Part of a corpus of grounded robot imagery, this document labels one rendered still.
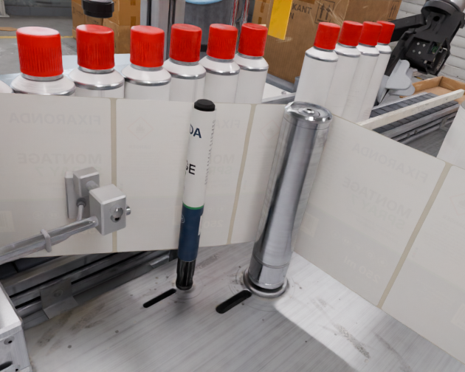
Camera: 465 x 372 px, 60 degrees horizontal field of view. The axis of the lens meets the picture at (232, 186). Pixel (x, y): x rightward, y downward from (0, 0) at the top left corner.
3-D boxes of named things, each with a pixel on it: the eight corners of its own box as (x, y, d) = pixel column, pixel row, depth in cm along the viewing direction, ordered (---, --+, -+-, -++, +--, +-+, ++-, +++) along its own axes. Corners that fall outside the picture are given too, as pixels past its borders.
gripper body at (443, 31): (429, 63, 76) (464, 5, 75) (388, 51, 81) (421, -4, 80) (435, 80, 83) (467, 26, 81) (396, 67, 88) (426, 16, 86)
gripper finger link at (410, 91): (399, 110, 82) (424, 69, 81) (373, 100, 85) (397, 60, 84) (402, 115, 84) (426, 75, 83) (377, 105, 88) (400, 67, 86)
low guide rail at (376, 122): (94, 230, 42) (93, 215, 41) (88, 224, 42) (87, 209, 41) (461, 97, 110) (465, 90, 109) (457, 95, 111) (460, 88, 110)
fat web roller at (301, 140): (266, 305, 38) (315, 125, 29) (233, 277, 41) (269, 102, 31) (295, 285, 41) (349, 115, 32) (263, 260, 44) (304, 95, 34)
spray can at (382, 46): (356, 134, 79) (392, 26, 69) (334, 125, 82) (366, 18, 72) (369, 130, 83) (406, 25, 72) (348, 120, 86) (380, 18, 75)
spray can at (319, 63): (300, 156, 67) (334, 28, 57) (277, 143, 70) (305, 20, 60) (318, 150, 71) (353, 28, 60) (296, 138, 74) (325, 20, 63)
